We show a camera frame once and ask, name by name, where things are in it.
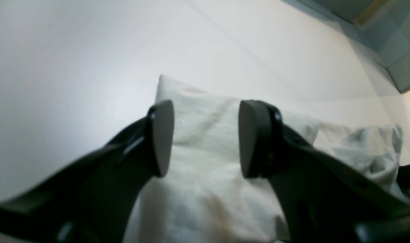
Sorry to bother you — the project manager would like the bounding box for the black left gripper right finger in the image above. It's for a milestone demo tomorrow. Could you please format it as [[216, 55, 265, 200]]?
[[239, 100, 410, 243]]

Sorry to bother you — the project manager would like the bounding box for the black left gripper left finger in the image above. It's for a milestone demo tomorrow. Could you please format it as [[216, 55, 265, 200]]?
[[0, 100, 174, 243]]

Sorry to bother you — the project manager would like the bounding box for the grey t-shirt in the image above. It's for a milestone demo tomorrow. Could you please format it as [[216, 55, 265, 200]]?
[[124, 74, 410, 243]]

